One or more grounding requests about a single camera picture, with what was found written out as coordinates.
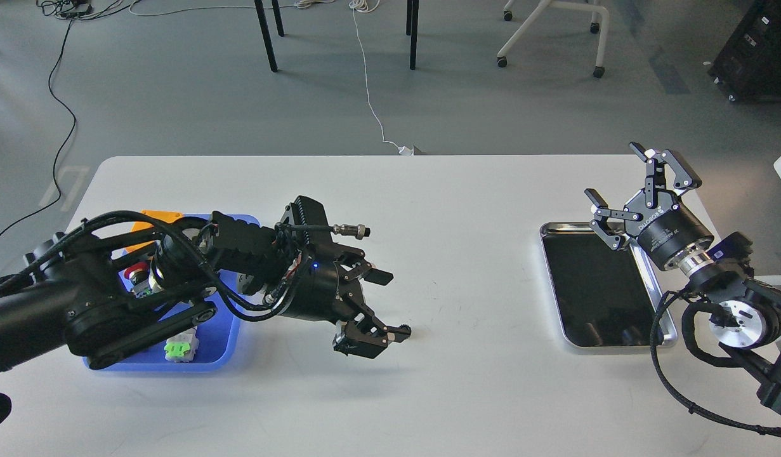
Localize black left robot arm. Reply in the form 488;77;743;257
0;195;412;373

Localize green white connector part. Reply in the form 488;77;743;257
164;328;200;362

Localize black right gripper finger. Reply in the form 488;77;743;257
630;142;702;209
584;188;643;251

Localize silver metal tray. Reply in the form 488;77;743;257
540;222;663;351

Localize black table legs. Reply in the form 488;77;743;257
253;0;419;73

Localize orange plastic box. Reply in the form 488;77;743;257
129;210;185;245

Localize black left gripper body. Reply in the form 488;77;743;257
279;251;375;324

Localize blue plastic tray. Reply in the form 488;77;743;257
100;210;242;373

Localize red push button part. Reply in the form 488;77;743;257
123;262;152;298

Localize white floor cable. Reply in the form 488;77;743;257
130;0;415;156

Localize black equipment case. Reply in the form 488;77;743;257
707;1;781;102

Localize black floor cable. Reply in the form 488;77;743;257
0;0;131;293

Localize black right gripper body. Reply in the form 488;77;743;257
625;190;714;271

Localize white rolling chair base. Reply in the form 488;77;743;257
494;1;613;81

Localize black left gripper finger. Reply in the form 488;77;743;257
332;305;402;357
340;257;394;286

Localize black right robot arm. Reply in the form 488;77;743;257
585;142;781;439

